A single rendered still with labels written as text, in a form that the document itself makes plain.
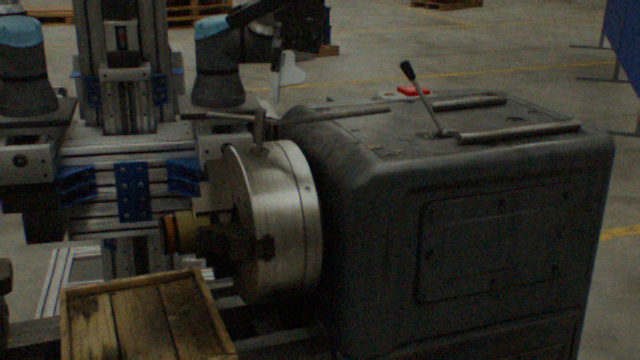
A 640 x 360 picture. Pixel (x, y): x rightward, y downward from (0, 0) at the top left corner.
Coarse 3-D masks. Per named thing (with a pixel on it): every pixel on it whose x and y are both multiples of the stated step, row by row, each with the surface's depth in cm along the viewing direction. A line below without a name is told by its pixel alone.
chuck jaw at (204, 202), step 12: (204, 168) 136; (216, 168) 134; (216, 180) 133; (228, 180) 134; (204, 192) 132; (216, 192) 133; (228, 192) 133; (192, 204) 131; (204, 204) 131; (216, 204) 132; (228, 204) 133
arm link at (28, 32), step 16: (16, 16) 174; (0, 32) 166; (16, 32) 166; (32, 32) 168; (0, 48) 167; (16, 48) 167; (32, 48) 169; (0, 64) 169; (16, 64) 168; (32, 64) 170
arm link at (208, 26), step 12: (204, 24) 177; (216, 24) 176; (204, 36) 177; (216, 36) 177; (228, 36) 178; (240, 36) 179; (204, 48) 179; (216, 48) 178; (228, 48) 179; (240, 48) 179; (204, 60) 180; (216, 60) 179; (228, 60) 181; (240, 60) 182
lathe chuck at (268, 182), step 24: (240, 144) 132; (264, 144) 131; (240, 168) 124; (264, 168) 124; (288, 168) 125; (240, 192) 126; (264, 192) 121; (288, 192) 122; (240, 216) 129; (264, 216) 120; (288, 216) 121; (288, 240) 121; (240, 264) 134; (264, 264) 121; (288, 264) 123; (240, 288) 136; (264, 288) 124; (288, 288) 127
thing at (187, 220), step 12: (168, 216) 128; (180, 216) 128; (192, 216) 128; (204, 216) 130; (168, 228) 126; (180, 228) 126; (192, 228) 127; (168, 240) 126; (180, 240) 126; (192, 240) 127; (168, 252) 127; (180, 252) 128; (192, 252) 129
